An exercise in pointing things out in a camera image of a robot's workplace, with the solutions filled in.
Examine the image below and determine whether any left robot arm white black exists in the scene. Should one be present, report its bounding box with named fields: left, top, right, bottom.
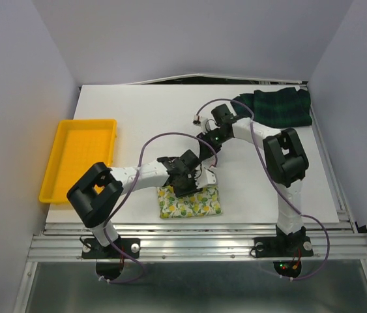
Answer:
left=66, top=150, right=217, bottom=257

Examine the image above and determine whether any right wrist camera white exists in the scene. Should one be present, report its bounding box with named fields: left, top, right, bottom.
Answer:
left=192, top=115, right=215, bottom=134

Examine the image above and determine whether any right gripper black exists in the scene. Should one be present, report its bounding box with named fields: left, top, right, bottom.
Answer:
left=196, top=128, right=231, bottom=160

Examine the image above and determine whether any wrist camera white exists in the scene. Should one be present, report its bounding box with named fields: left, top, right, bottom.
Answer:
left=192, top=115, right=215, bottom=134
left=195, top=167, right=218, bottom=188

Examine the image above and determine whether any purple cable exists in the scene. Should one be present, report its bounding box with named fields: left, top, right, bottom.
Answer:
left=98, top=131, right=218, bottom=284
left=196, top=98, right=331, bottom=282

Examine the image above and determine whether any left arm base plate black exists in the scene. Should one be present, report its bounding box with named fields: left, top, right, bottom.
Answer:
left=81, top=237, right=140, bottom=260

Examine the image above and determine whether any aluminium rail frame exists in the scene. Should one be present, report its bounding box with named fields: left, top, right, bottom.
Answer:
left=14, top=209, right=367, bottom=312

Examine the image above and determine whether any lemon print skirt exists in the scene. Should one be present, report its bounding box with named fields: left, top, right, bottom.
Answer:
left=157, top=186, right=222, bottom=219

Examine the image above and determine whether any yellow plastic tray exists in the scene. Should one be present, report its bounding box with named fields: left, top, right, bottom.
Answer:
left=38, top=119, right=117, bottom=204

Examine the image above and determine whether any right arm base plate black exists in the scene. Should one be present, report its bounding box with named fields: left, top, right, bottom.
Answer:
left=254, top=237, right=314, bottom=258

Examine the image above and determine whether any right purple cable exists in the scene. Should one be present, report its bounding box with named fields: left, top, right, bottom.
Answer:
left=196, top=98, right=331, bottom=282

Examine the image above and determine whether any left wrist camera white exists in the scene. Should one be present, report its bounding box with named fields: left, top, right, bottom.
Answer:
left=195, top=167, right=218, bottom=188

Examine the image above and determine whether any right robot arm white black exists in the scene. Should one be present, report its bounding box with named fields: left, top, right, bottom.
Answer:
left=193, top=104, right=310, bottom=258

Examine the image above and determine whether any dark green plaid skirt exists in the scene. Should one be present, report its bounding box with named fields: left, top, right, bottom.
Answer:
left=231, top=87, right=312, bottom=129

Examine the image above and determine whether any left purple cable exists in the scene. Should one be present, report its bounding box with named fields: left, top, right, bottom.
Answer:
left=98, top=131, right=218, bottom=284

